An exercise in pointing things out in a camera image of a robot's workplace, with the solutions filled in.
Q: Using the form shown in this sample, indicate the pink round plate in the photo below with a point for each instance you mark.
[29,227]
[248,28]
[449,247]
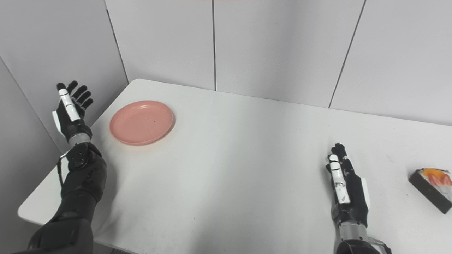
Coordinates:
[141,121]

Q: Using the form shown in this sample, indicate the cake slice with fruit topping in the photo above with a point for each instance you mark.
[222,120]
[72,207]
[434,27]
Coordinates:
[429,188]

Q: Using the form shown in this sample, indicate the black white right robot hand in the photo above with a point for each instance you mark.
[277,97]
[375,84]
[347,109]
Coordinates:
[355,201]

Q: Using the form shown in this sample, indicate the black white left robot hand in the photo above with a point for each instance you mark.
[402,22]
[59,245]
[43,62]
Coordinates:
[69,120]

